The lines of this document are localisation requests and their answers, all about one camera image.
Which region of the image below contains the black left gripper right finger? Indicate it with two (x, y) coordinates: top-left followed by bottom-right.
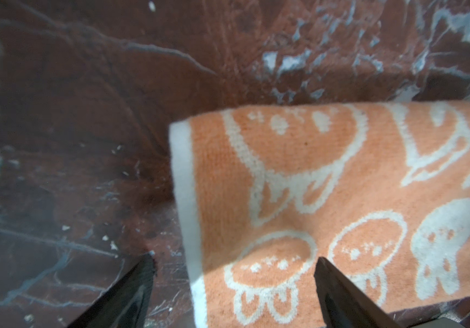
(314, 257), (399, 327)

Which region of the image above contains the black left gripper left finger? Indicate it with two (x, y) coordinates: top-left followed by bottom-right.
(68, 254), (156, 328)

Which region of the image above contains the orange rabbit print towel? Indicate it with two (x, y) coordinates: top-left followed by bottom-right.
(169, 101), (470, 327)

